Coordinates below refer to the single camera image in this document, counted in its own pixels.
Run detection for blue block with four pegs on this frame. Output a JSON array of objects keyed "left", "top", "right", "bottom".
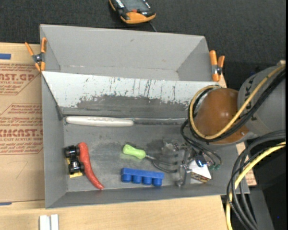
[{"left": 120, "top": 167, "right": 165, "bottom": 187}]

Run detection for black thin wire frame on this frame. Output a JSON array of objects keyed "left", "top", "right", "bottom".
[{"left": 151, "top": 149, "right": 180, "bottom": 174}]

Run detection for yellow toy car black wheels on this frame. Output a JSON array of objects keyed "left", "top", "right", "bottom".
[{"left": 63, "top": 145, "right": 85, "bottom": 178}]

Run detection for white printed box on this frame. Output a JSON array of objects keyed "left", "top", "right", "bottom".
[{"left": 187, "top": 160, "right": 212, "bottom": 184}]

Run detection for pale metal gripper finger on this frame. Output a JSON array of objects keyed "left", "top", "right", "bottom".
[
  {"left": 162, "top": 139, "right": 186, "bottom": 153},
  {"left": 174, "top": 165, "right": 192, "bottom": 187}
]

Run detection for grey metal bin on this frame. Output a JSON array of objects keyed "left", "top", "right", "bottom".
[{"left": 39, "top": 24, "right": 252, "bottom": 209}]

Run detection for brown cardboard board red print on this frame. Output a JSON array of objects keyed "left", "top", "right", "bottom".
[{"left": 0, "top": 41, "right": 257, "bottom": 204}]

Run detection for red toy chili pepper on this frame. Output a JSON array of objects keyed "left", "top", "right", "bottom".
[{"left": 77, "top": 142, "right": 105, "bottom": 190}]

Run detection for green handled screwdriver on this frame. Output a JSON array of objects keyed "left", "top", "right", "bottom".
[{"left": 122, "top": 144, "right": 157, "bottom": 161}]

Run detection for white long ridged stick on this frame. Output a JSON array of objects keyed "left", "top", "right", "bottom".
[{"left": 65, "top": 115, "right": 134, "bottom": 127}]

